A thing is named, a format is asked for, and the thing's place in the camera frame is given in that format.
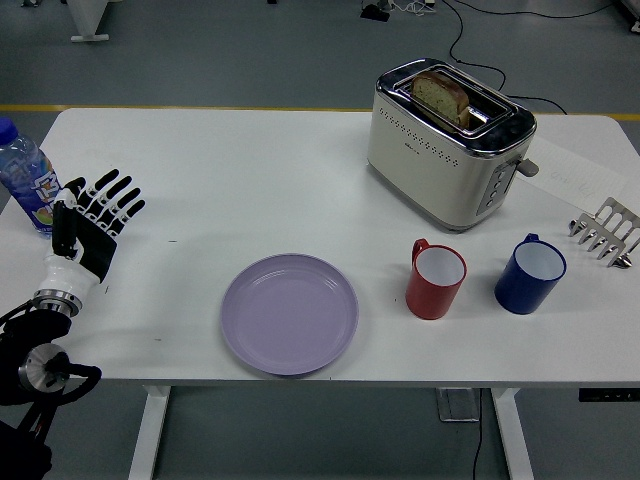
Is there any white table leg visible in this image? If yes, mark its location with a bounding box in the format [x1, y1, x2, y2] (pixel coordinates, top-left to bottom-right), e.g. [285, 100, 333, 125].
[488, 387, 535, 480]
[126, 385, 174, 480]

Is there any red enamel mug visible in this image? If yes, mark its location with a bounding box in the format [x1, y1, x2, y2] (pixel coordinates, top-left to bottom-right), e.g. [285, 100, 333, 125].
[405, 237, 468, 321]

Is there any lilac plastic plate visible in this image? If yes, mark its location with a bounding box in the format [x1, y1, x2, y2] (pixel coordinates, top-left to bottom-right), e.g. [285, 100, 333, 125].
[220, 253, 360, 377]

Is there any clear plastic bracket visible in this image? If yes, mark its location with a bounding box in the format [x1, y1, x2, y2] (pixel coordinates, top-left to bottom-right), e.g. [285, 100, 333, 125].
[435, 387, 482, 423]

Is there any cream steel toaster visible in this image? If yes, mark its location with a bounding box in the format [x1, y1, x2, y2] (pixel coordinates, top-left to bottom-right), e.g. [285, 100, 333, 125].
[366, 58, 541, 234]

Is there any blue drink bottle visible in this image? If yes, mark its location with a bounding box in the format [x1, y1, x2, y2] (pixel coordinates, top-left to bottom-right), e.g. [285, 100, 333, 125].
[0, 117, 62, 235]

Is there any bread slice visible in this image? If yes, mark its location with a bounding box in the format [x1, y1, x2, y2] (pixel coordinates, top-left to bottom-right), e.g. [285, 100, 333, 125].
[411, 70, 472, 128]

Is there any white furniture base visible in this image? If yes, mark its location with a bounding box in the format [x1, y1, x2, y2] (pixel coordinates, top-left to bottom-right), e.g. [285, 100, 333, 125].
[65, 0, 112, 43]

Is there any silver metal toast rack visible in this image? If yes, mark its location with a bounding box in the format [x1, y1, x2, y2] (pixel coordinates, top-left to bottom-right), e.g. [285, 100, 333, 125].
[568, 196, 640, 269]

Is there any blue enamel mug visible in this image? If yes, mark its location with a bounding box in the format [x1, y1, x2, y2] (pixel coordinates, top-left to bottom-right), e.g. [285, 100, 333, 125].
[494, 232, 568, 316]

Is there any thin black cable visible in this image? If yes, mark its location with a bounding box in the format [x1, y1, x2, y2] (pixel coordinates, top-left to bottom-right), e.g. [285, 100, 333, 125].
[471, 388, 485, 480]

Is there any black desk control panel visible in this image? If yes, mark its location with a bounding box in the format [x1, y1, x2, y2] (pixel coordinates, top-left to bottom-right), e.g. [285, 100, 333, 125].
[578, 387, 640, 402]

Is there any white paper sheet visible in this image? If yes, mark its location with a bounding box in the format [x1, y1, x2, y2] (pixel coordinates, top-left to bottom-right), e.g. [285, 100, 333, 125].
[519, 134, 629, 214]

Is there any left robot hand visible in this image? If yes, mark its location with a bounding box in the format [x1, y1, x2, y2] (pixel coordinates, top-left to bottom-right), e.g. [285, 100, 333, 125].
[35, 168, 147, 307]

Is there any black power cable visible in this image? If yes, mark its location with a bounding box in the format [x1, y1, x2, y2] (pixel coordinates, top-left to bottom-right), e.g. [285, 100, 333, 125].
[441, 0, 571, 116]

